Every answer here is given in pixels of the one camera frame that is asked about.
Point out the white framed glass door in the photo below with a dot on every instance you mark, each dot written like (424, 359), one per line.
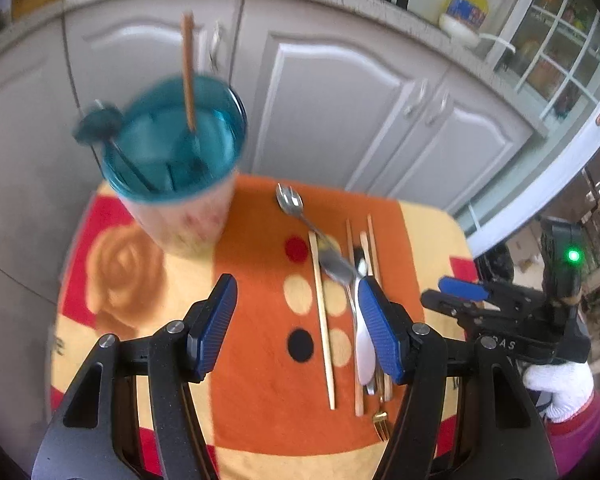
(555, 35)

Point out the white ceramic spoon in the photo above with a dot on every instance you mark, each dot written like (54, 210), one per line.
(364, 350)

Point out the white saucepan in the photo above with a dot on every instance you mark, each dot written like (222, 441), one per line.
(457, 30)

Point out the orange printed towel mat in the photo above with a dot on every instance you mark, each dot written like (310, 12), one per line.
(260, 360)

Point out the stainless steel fork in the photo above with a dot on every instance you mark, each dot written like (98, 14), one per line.
(290, 200)

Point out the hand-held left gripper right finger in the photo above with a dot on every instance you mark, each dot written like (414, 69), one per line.
(380, 330)

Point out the gold fork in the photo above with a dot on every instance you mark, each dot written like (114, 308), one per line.
(380, 425)

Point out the person's right forearm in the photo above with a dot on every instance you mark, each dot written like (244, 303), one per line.
(585, 440)

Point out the yellow oil bottle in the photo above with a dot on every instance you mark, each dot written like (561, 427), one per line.
(467, 5)

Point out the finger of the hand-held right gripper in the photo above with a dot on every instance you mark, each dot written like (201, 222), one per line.
(462, 288)
(445, 302)

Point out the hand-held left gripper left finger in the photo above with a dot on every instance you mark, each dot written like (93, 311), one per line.
(215, 330)

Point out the white floral cup teal rim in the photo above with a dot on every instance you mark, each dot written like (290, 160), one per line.
(190, 215)

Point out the person's right hand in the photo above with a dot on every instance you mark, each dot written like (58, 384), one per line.
(562, 385)

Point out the stainless steel spoon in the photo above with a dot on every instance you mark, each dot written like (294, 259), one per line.
(337, 262)

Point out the brown wooden chopstick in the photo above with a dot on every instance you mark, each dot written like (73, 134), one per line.
(188, 70)

